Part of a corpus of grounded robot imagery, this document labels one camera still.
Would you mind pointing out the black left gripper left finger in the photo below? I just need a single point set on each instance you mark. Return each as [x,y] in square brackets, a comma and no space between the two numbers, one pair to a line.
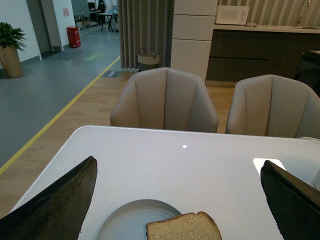
[57,212]

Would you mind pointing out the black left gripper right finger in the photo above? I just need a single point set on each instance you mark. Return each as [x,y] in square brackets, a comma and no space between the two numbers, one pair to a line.
[294,204]

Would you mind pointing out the white round plate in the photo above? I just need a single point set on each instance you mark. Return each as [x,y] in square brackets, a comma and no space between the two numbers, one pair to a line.
[129,221]

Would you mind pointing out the brown bread slice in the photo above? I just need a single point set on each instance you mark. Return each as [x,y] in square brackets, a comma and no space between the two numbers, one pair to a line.
[188,226]

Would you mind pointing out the beige right dining chair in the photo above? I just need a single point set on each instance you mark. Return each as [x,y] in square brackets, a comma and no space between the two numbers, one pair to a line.
[274,106]

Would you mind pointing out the beige dining chair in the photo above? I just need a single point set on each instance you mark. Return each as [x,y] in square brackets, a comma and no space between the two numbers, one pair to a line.
[166,99]
[274,106]

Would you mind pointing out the beige left dining chair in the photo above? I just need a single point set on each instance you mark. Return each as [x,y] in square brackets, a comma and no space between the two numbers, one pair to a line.
[166,99]

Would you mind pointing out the dark kitchen counter cabinet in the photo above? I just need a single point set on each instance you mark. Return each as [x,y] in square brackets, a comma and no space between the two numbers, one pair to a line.
[240,54]

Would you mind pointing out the green potted plant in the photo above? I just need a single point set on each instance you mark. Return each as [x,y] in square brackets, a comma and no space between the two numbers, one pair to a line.
[11,40]

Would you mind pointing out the red fire extinguisher box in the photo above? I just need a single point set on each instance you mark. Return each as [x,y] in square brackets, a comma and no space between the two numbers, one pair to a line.
[73,35]

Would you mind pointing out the white microwave oven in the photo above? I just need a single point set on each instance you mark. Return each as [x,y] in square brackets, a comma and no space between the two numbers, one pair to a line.
[231,15]

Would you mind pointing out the beige pleated curtain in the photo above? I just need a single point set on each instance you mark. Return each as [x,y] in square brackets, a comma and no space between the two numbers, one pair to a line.
[145,24]

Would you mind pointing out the white tall cabinet column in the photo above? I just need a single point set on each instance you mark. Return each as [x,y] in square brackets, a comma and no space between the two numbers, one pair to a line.
[192,32]

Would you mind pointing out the woven basket with handles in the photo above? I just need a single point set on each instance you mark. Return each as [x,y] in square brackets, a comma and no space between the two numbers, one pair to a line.
[148,60]

